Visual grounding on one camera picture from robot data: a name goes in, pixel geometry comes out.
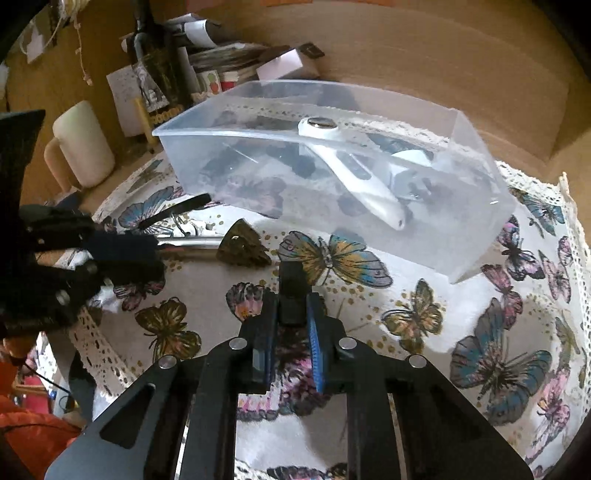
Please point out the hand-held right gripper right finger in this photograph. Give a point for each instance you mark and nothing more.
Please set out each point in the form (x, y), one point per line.
(315, 341)

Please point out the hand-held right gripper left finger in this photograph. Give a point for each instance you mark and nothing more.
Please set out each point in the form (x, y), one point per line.
(271, 332)

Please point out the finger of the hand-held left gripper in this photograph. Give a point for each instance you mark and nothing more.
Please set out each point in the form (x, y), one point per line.
(124, 244)
(134, 272)

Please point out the small black block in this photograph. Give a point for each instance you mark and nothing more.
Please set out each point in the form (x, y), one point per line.
(292, 286)

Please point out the metal server with triangular head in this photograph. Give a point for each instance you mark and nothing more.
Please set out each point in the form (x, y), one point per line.
(240, 247)

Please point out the clear plastic container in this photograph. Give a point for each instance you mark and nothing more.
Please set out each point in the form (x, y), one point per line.
(323, 207)

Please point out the white plastic kitchen tool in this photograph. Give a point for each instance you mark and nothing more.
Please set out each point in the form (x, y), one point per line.
(355, 175)

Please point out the black stick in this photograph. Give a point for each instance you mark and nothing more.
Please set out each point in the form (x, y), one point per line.
(175, 211)

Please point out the butterfly print tablecloth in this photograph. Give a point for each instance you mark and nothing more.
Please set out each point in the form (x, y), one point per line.
(198, 286)

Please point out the white mug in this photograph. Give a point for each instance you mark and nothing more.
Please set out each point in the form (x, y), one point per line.
(85, 143)

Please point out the white paper note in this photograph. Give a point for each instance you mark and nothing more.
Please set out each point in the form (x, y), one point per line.
(122, 99)

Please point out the dark bottle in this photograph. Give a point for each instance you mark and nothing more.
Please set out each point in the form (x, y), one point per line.
(161, 74)

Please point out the patterned paper cup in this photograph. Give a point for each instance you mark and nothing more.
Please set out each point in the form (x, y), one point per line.
(217, 85)

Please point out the orange clothing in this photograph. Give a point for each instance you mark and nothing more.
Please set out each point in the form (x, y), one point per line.
(27, 424)

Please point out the stack of papers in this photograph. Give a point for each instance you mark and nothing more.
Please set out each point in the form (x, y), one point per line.
(231, 57)

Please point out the small white box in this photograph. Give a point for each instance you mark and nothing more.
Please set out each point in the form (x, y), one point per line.
(288, 64)

